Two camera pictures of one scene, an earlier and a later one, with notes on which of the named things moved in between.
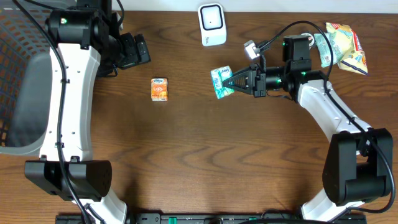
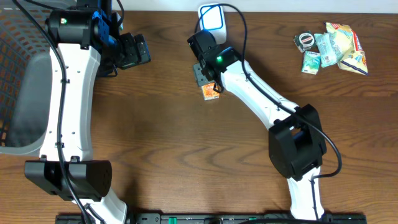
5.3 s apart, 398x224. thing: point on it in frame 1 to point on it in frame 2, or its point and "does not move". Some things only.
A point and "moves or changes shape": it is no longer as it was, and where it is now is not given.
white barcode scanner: [212, 24] does not move
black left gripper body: [131, 53] does not move
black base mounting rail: [205, 218] does not move
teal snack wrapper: [324, 49] does not move
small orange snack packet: [159, 89] to [209, 93]
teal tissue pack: [217, 76] moves or changes shape
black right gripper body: [261, 79] to [198, 76]
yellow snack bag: [348, 46] does not move
